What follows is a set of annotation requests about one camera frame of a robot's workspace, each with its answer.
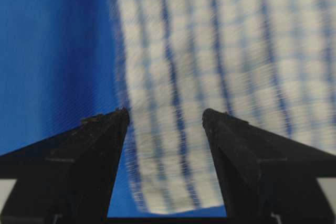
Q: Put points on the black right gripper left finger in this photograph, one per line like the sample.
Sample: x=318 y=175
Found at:
x=66 y=178

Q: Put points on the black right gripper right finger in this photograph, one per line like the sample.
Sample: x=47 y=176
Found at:
x=268 y=178

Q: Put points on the white blue-striped towel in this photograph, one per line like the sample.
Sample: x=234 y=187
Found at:
x=269 y=62

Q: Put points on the blue table cloth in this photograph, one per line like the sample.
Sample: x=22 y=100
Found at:
x=58 y=66

